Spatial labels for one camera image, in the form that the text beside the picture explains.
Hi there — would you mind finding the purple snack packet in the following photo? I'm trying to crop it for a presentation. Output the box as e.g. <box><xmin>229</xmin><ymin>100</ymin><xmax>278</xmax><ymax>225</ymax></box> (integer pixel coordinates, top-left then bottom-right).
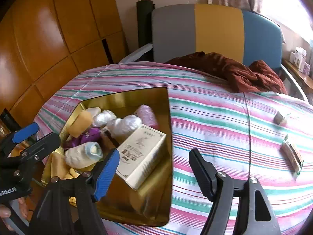
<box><xmin>63</xmin><ymin>127</ymin><xmax>101</xmax><ymax>150</ymax></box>

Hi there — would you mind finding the rice cracker packet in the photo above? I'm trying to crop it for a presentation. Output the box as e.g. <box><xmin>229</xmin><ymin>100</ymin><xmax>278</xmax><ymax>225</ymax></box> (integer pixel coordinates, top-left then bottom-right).
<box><xmin>280</xmin><ymin>137</ymin><xmax>304</xmax><ymax>177</ymax></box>

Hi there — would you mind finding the small green box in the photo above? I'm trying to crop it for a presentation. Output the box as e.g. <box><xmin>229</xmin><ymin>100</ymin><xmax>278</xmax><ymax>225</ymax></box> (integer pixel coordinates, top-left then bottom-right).
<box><xmin>273</xmin><ymin>111</ymin><xmax>291</xmax><ymax>126</ymax></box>

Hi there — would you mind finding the white box on shelf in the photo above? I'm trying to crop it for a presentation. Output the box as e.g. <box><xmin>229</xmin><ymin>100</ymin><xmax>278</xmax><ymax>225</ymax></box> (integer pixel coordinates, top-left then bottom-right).
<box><xmin>290</xmin><ymin>46</ymin><xmax>307</xmax><ymax>66</ymax></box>

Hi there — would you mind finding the cream carton box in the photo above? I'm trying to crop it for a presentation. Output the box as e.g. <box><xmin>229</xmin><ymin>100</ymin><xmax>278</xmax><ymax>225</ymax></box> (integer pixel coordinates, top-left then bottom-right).
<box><xmin>115</xmin><ymin>124</ymin><xmax>167</xmax><ymax>191</ymax></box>

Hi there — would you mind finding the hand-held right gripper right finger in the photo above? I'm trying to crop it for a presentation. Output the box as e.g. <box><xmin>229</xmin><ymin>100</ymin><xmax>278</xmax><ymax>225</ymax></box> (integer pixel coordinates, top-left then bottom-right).
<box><xmin>189</xmin><ymin>148</ymin><xmax>282</xmax><ymax>235</ymax></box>

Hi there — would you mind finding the wooden wardrobe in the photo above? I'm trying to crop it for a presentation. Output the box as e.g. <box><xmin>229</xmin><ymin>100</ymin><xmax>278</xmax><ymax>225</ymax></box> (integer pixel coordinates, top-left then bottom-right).
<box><xmin>0</xmin><ymin>0</ymin><xmax>128</xmax><ymax>123</ymax></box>

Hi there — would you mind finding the white and blue sock roll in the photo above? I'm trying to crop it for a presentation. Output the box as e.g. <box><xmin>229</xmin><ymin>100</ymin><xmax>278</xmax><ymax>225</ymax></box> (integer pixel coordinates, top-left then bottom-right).
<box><xmin>65</xmin><ymin>142</ymin><xmax>103</xmax><ymax>169</ymax></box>

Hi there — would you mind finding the striped bed sheet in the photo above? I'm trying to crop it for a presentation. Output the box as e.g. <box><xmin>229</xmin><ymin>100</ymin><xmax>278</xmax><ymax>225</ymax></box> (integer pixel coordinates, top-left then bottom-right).
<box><xmin>34</xmin><ymin>62</ymin><xmax>313</xmax><ymax>235</ymax></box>

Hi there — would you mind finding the wooden shelf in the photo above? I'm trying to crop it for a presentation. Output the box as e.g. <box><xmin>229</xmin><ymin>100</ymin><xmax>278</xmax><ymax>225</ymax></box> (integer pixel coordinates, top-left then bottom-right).
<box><xmin>281</xmin><ymin>57</ymin><xmax>313</xmax><ymax>90</ymax></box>

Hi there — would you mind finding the yellow sponge cake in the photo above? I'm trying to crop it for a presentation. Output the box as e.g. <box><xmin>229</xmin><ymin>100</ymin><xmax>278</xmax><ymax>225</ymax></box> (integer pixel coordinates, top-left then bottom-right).
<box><xmin>67</xmin><ymin>110</ymin><xmax>94</xmax><ymax>139</ymax></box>

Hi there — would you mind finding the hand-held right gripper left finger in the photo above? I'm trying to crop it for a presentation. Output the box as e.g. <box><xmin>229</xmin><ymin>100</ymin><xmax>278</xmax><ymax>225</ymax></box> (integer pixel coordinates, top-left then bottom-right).
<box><xmin>29</xmin><ymin>148</ymin><xmax>121</xmax><ymax>235</ymax></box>

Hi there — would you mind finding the pale cream packet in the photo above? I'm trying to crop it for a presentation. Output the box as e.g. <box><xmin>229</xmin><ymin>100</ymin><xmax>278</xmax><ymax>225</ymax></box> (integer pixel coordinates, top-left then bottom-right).
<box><xmin>87</xmin><ymin>107</ymin><xmax>102</xmax><ymax>118</ymax></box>

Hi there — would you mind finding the brown blanket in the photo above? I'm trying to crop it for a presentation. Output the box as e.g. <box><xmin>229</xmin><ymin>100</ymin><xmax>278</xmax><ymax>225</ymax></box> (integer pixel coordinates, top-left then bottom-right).
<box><xmin>165</xmin><ymin>51</ymin><xmax>288</xmax><ymax>95</ymax></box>

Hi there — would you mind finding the person's left hand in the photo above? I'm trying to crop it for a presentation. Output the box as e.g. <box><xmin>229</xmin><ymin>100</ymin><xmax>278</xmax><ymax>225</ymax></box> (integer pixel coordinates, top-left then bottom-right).
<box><xmin>0</xmin><ymin>196</ymin><xmax>28</xmax><ymax>232</ymax></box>

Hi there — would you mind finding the pink roll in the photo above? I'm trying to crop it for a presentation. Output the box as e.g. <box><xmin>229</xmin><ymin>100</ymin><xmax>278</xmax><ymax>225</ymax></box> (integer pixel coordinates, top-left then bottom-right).
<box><xmin>136</xmin><ymin>104</ymin><xmax>159</xmax><ymax>130</ymax></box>

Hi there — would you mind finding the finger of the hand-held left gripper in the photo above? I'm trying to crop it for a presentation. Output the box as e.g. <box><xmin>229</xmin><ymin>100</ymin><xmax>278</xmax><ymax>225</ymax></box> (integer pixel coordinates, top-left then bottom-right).
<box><xmin>7</xmin><ymin>132</ymin><xmax>61</xmax><ymax>167</ymax></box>
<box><xmin>0</xmin><ymin>122</ymin><xmax>40</xmax><ymax>152</ymax></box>

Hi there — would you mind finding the gold cardboard box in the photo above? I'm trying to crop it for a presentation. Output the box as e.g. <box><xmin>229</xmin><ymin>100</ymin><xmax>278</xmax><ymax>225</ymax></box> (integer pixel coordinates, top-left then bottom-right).
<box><xmin>40</xmin><ymin>87</ymin><xmax>174</xmax><ymax>227</ymax></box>

